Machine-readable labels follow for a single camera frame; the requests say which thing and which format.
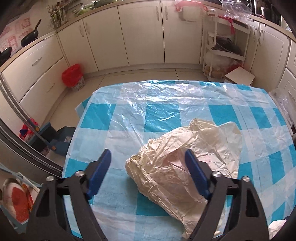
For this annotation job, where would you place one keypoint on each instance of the blue white checked tablecloth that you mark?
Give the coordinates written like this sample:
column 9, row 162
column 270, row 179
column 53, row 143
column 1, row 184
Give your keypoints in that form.
column 129, row 120

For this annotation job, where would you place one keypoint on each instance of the black frying pan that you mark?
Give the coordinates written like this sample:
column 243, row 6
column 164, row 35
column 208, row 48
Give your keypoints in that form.
column 30, row 38

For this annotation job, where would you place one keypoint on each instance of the clear plastic bag in drawer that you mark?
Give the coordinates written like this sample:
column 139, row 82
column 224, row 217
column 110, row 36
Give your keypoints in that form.
column 283, row 106

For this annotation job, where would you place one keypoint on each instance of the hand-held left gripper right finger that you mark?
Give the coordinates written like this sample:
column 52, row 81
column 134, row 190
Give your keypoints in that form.
column 196, row 173

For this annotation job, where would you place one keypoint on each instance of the white trolley rack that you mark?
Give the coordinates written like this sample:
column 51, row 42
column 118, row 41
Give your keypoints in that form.
column 246, row 41

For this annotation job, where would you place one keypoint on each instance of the grey mop pole orange clips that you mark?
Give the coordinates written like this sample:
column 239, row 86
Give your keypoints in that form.
column 40, row 135

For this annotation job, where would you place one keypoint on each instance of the grey metal door frame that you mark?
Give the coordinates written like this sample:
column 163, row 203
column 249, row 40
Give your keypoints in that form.
column 23, row 143

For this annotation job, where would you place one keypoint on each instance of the white hanging bin red bag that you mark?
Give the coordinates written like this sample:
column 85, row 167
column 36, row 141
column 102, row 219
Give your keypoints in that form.
column 189, row 11

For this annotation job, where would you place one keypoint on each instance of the black wok with lid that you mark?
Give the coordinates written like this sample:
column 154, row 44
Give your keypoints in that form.
column 227, row 47

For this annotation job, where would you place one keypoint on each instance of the cream plastic bag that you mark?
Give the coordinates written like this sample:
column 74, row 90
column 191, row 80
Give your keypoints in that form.
column 166, row 166

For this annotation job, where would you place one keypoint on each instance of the pink patterned wall sticker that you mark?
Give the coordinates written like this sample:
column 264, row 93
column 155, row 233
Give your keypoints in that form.
column 16, row 34

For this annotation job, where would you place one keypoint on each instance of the green vegetables pile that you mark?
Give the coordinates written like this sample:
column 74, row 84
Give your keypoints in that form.
column 92, row 7

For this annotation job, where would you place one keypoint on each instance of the white door base cabinets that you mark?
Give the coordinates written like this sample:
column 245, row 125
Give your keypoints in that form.
column 138, row 34

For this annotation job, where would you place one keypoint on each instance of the bin with red bag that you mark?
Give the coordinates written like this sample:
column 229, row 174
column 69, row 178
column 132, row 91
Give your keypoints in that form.
column 72, row 77

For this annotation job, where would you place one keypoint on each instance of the white two drawer cabinet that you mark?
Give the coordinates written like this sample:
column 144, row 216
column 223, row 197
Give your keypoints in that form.
column 30, row 76

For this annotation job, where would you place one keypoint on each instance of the red green plush slipper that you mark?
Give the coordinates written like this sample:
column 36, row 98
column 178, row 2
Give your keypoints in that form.
column 18, row 199

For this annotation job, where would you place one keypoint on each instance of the blue white shoe rack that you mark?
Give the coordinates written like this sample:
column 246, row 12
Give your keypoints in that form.
column 18, row 177

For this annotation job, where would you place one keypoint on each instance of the kitchen utensil rack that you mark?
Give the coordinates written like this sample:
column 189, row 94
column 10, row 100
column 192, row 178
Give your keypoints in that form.
column 56, row 16

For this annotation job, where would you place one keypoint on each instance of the small black pan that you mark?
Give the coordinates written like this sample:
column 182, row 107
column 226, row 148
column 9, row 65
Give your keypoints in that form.
column 5, row 56

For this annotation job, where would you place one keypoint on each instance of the white low stool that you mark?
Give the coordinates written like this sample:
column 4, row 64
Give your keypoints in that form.
column 239, row 75

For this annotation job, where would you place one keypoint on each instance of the dark blue plastic tray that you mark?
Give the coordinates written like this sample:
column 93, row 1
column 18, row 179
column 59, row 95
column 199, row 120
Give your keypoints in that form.
column 64, row 141

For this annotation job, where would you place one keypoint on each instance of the clear crumpled plastic bag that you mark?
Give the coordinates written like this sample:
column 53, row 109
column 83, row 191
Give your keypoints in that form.
column 235, row 8

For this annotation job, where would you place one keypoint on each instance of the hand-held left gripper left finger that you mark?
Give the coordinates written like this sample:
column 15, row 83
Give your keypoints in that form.
column 99, row 173

